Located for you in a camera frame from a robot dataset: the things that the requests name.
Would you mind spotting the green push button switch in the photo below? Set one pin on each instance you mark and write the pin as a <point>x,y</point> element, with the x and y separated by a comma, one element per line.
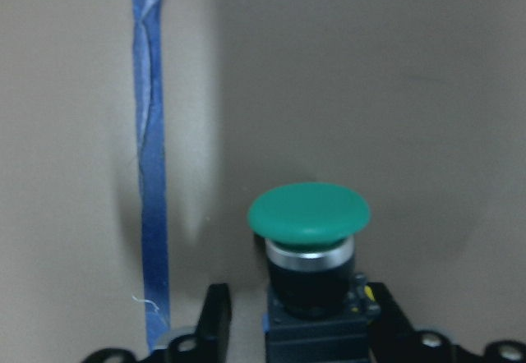
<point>318,307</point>

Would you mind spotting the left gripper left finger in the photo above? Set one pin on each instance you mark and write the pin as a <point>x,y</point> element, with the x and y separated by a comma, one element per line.
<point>207,341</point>

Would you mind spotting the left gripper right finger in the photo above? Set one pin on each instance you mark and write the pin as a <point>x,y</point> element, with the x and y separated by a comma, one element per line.
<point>392,337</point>

